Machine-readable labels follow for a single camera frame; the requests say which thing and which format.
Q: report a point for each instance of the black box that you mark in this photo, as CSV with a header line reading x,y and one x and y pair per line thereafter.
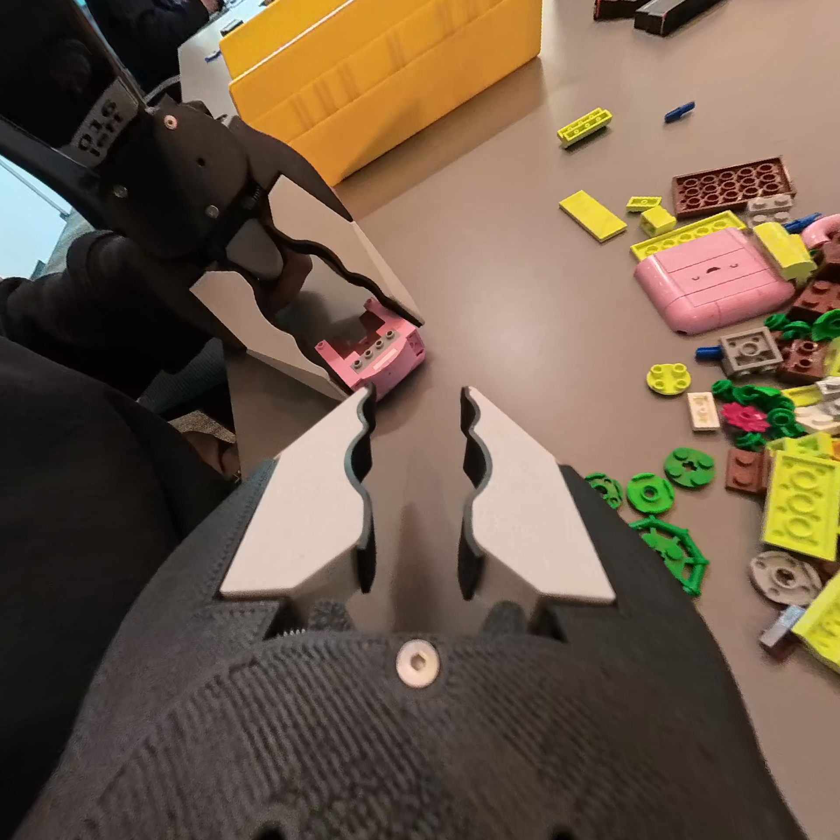
x,y
617,8
676,14

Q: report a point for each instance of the pink toy brick box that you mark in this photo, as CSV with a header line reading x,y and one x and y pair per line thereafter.
x,y
387,367

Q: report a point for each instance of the person's left hand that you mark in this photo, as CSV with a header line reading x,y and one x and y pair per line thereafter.
x,y
289,279

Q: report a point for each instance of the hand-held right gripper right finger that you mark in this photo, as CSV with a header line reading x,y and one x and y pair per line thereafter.
x,y
538,525

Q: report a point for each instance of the small lime studded plate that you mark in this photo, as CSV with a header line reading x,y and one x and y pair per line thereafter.
x,y
584,128

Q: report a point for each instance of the smooth lime tile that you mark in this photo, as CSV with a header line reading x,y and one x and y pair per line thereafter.
x,y
594,216

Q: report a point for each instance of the small blue toy piece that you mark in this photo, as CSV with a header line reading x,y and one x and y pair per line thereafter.
x,y
679,111

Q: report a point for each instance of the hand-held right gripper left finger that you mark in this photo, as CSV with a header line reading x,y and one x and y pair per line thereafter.
x,y
302,518

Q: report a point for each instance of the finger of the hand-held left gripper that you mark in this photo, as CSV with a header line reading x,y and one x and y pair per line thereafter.
x,y
341,249
262,328

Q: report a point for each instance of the person's left forearm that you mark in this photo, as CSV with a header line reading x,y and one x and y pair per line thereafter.
x,y
79,295

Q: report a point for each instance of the pile of toy bricks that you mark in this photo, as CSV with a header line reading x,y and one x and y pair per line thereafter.
x,y
797,505

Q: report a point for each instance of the large brown studded plate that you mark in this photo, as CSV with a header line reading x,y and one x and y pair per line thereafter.
x,y
728,187

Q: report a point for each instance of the pink brick face panel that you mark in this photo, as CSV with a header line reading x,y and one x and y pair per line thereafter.
x,y
709,289

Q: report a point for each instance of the yellow plastic bin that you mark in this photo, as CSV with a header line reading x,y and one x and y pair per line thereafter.
x,y
367,72

